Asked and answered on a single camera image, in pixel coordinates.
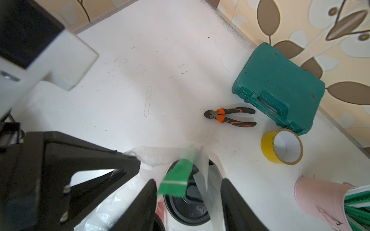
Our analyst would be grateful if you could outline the pink metal straw bucket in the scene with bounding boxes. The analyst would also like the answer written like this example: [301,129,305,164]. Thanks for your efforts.
[294,177,355,231]

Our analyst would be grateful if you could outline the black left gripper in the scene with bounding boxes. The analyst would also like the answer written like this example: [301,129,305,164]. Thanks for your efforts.
[1,122,140,231]

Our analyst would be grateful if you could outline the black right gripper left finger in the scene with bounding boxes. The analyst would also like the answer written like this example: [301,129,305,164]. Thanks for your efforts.
[110,179,157,231]

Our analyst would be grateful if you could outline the clear plastic carrier bag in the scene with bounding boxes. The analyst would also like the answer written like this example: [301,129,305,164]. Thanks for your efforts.
[74,144,226,231]

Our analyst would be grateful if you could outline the green straw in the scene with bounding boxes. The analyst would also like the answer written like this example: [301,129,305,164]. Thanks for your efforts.
[157,147,197,197]

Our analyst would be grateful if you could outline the bundle of wrapped straws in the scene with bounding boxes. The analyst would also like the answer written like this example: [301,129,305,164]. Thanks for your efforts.
[344,185,370,231]

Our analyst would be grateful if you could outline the orange black cutting pliers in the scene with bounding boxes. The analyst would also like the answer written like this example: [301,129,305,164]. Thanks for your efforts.
[203,107,257,128]

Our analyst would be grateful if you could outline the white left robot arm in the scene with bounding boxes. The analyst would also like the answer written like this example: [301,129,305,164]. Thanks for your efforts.
[1,1,140,231]

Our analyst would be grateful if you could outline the green plastic tool case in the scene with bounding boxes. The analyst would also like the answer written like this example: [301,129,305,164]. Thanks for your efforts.
[232,42,325,136]

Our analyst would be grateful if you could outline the yellow tape roll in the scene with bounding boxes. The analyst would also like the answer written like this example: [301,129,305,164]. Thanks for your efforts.
[261,129,303,165]

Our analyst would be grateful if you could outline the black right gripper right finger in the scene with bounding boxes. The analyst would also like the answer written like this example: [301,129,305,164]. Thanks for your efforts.
[221,178,267,231]

